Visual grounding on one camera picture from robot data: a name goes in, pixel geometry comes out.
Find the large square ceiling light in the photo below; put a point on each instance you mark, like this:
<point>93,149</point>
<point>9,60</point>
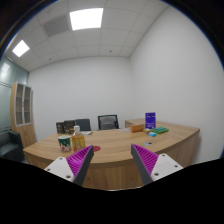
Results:
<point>86,18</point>

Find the flat round red coaster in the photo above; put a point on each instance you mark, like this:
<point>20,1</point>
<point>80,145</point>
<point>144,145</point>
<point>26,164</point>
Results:
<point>97,148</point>

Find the wooden side desk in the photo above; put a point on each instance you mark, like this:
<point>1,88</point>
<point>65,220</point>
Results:
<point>133,121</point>

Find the brown cardboard box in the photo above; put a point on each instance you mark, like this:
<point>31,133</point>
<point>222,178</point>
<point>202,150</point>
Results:
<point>68,130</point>

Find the green box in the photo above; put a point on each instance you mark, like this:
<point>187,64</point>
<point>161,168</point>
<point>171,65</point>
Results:
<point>160,130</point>

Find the black mesh office chair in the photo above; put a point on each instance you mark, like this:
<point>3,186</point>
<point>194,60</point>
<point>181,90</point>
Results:
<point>108,122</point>

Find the green and white mug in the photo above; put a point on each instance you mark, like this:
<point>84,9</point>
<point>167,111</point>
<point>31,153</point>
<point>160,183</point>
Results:
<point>64,144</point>

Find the tall dark box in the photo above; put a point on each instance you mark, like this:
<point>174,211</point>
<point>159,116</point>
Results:
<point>60,128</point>

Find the small white round disc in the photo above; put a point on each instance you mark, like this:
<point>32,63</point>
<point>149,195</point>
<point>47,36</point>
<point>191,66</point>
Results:
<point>148,143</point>

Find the flat dark box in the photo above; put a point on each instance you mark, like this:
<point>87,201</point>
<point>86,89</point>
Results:
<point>69,123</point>

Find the green and white leaflet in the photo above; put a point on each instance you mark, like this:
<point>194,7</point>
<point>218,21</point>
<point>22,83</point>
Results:
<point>87,132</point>

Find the orange wooden box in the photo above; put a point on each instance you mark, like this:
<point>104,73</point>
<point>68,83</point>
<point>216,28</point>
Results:
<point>137,128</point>

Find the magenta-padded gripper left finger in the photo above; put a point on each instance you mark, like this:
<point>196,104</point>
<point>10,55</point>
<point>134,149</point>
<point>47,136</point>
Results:
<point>63,166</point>

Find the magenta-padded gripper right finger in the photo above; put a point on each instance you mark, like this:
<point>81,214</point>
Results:
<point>160,165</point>

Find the black leather armchair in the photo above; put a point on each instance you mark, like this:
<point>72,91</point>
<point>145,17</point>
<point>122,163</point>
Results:
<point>10,146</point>

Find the purple upright box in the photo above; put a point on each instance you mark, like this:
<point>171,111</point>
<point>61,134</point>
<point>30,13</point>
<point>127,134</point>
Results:
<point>150,120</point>

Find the small light blue box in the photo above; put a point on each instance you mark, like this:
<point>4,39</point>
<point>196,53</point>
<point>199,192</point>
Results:
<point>152,134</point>

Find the small square ceiling light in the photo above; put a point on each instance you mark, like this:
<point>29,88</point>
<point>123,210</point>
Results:
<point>21,48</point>

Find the small yellowish box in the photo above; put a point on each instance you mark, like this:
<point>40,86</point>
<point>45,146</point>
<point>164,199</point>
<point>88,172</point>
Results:
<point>147,130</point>

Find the yellow tea drink bottle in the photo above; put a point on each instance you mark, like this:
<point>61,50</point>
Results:
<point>78,141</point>

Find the wooden shelf cabinet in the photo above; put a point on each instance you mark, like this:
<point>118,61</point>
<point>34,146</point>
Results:
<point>23,116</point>

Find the dark padded office chair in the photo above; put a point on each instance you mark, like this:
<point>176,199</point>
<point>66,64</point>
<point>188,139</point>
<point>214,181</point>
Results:
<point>83,124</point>

